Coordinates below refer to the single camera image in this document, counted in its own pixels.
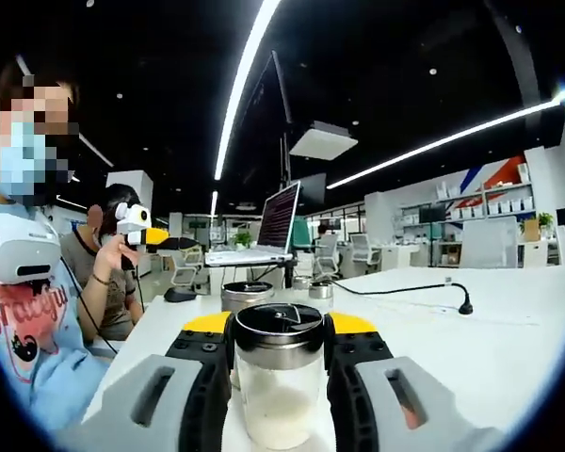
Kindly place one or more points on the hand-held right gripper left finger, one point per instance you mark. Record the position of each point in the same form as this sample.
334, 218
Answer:
205, 405

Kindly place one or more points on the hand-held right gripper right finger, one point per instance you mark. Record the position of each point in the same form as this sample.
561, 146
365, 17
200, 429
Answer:
353, 405

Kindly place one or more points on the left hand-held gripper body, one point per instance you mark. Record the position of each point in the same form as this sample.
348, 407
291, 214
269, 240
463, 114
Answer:
134, 219

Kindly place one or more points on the large seasoning bottle white grains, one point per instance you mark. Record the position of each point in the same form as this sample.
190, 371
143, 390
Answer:
278, 419

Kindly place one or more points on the large seasoning bottle brown powder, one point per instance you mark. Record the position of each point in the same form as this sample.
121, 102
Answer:
245, 299

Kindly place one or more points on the small seasoning bottle white powder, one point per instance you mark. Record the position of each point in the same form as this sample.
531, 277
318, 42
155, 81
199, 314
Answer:
321, 293

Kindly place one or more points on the small seasoning bottle beige powder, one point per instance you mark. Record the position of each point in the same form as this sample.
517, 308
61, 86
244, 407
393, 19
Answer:
302, 283

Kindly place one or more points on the person's left hand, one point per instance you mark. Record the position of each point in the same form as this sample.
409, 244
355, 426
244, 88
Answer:
109, 258

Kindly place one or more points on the black computer mouse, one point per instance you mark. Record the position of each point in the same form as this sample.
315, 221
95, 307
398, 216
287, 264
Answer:
179, 295

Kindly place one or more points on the white ceiling light strip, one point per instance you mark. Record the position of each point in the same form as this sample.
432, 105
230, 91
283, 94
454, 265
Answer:
235, 94
452, 137
214, 202

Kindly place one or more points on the small green potted plant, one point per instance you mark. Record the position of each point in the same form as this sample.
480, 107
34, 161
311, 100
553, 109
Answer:
241, 239
545, 220

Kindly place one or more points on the white chest-worn device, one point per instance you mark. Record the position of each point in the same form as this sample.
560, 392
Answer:
14, 249

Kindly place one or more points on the silver open laptop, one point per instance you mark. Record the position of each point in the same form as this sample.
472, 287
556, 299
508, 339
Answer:
280, 212

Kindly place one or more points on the black laptop stand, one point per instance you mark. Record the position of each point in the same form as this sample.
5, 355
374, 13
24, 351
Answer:
289, 275

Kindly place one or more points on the person's blue printed sweatshirt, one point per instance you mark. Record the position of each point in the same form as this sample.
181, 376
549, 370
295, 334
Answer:
52, 367

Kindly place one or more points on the white swivel office chair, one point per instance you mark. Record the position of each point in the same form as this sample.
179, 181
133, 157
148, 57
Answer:
327, 249
360, 242

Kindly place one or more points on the black mounted monitor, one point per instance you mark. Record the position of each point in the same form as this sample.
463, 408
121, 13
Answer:
313, 188

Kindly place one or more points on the large black hanging display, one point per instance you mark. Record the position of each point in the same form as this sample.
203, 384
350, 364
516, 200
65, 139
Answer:
268, 103

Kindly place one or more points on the white ceiling air conditioner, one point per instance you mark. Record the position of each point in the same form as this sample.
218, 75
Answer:
322, 143

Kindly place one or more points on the small black monitor on stand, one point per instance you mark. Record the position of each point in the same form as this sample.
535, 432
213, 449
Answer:
431, 214

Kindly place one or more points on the white mesh office chair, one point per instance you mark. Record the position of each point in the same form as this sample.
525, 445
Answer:
487, 242

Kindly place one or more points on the brown cardboard box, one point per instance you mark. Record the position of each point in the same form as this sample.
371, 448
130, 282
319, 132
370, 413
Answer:
530, 230

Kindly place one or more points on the shelving unit with white bins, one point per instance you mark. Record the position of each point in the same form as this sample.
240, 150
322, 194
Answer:
508, 205

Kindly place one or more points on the white plain chair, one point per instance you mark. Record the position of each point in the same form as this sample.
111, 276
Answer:
564, 245

